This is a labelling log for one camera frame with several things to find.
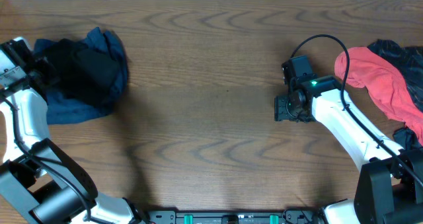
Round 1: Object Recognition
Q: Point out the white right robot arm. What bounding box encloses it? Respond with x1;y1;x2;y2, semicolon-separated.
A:
274;88;422;223

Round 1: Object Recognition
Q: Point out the red garment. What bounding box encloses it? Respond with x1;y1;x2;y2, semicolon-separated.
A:
334;47;422;143

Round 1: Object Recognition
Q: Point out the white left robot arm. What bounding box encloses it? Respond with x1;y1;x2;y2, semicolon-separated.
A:
1;56;150;223

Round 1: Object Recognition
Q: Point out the black polo shirt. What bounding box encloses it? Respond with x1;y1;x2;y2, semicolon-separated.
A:
41;39;120;106

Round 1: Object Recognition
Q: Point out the black patterned garment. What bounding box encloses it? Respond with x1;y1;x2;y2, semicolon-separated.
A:
367;39;422;150

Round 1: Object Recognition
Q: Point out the folded navy blue garment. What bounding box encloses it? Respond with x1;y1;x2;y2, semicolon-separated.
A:
34;27;128;125

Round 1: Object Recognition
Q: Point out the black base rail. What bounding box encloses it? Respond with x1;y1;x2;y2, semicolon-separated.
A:
148;208;325;224

